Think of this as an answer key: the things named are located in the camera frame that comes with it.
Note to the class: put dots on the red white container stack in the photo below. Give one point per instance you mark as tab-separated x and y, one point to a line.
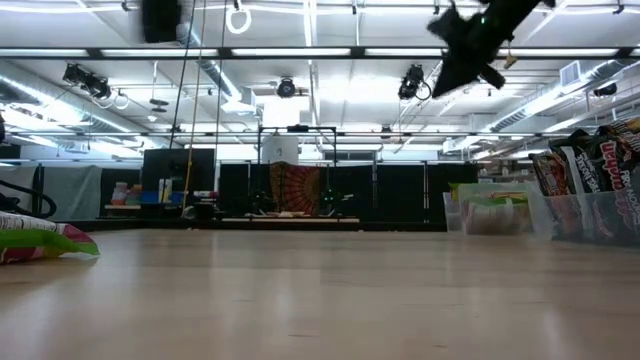
120	195

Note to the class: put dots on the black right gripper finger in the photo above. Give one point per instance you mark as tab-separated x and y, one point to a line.
482	70
452	35

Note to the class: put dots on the black partition panels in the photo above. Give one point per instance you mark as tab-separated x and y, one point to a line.
400	195

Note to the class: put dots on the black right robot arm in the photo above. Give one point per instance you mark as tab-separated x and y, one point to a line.
530	7

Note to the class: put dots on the clear plastic bin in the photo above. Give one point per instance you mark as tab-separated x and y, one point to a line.
590	220
452	215

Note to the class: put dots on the black monitor screen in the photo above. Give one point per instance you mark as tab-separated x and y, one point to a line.
165	167

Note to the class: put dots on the white yellow container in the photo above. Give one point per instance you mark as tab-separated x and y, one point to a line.
165	190

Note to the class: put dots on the silver air duct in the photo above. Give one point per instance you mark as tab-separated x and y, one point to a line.
223	82

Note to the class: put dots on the white box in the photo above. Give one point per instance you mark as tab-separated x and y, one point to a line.
280	150

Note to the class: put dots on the red mandala tapestry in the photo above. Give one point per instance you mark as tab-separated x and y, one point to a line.
295	187

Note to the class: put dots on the grey cloth screen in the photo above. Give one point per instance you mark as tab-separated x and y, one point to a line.
75	192

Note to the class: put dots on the black metal stand frame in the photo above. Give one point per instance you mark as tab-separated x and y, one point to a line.
297	128

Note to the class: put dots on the blue storage container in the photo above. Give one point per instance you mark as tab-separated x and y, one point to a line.
149	198

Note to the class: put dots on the black overhead frame beam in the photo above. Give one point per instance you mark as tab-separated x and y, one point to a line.
300	52

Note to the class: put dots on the black ceiling spotlight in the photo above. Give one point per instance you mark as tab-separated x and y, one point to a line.
97	89
605	90
411	82
286	88
75	74

